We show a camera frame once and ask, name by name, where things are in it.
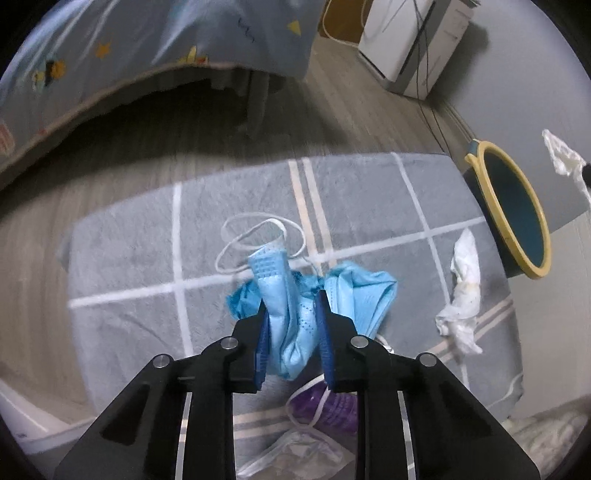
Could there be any light blue face mask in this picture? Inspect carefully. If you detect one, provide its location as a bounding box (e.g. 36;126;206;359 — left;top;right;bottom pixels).
214;212;325;381

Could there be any white tissue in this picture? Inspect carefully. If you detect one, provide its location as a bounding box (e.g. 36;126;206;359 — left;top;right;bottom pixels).
435;228;483;356
542;129;590;203

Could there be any teal yellow-rimmed trash bin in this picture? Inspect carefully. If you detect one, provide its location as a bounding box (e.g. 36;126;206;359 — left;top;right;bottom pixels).
464;139;552;280

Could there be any purple spray bottle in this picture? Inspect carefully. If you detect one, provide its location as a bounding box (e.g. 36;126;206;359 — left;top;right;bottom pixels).
287;375;358;436

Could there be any grey checked rug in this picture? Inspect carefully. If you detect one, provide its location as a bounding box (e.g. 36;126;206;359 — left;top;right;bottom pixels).
55;153;539;479

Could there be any clear plastic bag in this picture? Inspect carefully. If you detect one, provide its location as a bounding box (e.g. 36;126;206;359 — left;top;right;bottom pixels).
235;428;355;480

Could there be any white air purifier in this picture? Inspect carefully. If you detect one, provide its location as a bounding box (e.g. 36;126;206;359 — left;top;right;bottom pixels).
358;0;480;100

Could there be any wooden cabinet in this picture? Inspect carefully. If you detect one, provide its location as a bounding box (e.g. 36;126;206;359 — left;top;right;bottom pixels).
318;0;374;46

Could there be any blue patterned bed quilt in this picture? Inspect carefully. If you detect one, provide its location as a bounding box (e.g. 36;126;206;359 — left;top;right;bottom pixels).
1;1;324;169

